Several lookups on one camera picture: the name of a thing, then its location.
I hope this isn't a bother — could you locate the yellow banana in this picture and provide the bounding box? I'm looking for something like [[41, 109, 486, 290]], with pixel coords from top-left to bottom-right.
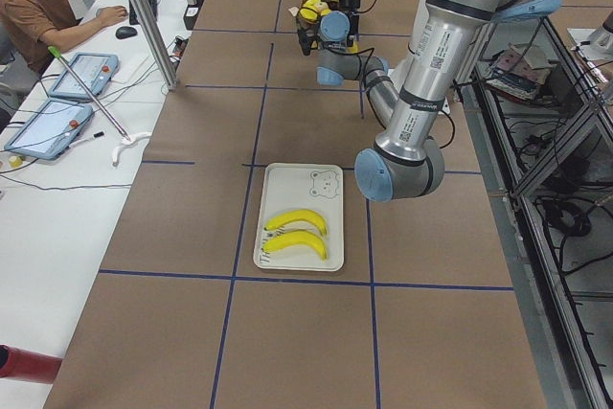
[[261, 230, 328, 261], [346, 40, 360, 56], [264, 209, 328, 236]]

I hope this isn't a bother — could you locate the woven brown basket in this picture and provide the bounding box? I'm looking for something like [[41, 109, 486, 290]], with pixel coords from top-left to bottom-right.
[[301, 0, 338, 22]]

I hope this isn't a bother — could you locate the yellow starfruit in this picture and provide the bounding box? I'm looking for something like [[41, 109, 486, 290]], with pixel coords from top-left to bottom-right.
[[298, 4, 319, 24]]

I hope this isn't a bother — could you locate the white rectangular tray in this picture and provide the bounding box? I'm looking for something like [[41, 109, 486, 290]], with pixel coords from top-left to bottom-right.
[[253, 163, 344, 272]]

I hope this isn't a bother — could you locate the black keyboard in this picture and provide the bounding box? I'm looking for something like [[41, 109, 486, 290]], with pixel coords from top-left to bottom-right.
[[127, 0, 159, 27]]

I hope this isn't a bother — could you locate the black computer mouse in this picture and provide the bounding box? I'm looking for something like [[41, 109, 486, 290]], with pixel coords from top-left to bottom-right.
[[115, 26, 138, 40]]

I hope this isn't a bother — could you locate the white curved plastic part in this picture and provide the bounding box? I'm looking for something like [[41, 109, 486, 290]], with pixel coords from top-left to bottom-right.
[[111, 131, 152, 167]]

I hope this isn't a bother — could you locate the far blue teach pendant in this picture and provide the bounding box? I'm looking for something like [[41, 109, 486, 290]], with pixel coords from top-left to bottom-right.
[[48, 53, 119, 102]]

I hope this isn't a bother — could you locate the blue teach pendant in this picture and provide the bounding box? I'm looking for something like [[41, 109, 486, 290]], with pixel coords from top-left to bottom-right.
[[5, 98, 94, 160], [48, 53, 119, 102]]

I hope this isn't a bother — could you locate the metal rod green tip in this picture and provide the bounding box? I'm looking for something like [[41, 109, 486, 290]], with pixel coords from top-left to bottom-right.
[[48, 46, 130, 141]]

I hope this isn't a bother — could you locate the person in brown shirt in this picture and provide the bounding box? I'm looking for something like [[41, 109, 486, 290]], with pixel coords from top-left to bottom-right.
[[1, 0, 128, 75]]

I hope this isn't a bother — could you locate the near blue teach pendant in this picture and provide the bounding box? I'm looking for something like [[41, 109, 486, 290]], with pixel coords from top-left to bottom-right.
[[5, 98, 94, 160]]

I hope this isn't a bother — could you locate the red fire extinguisher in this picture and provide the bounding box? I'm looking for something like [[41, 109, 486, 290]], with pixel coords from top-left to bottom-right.
[[1, 345, 62, 384]]

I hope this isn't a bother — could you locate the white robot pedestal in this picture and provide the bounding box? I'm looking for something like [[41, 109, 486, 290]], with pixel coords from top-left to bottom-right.
[[376, 0, 451, 116]]

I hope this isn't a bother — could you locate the aluminium frame post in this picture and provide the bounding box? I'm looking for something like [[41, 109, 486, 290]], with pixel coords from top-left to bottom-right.
[[130, 0, 178, 91]]

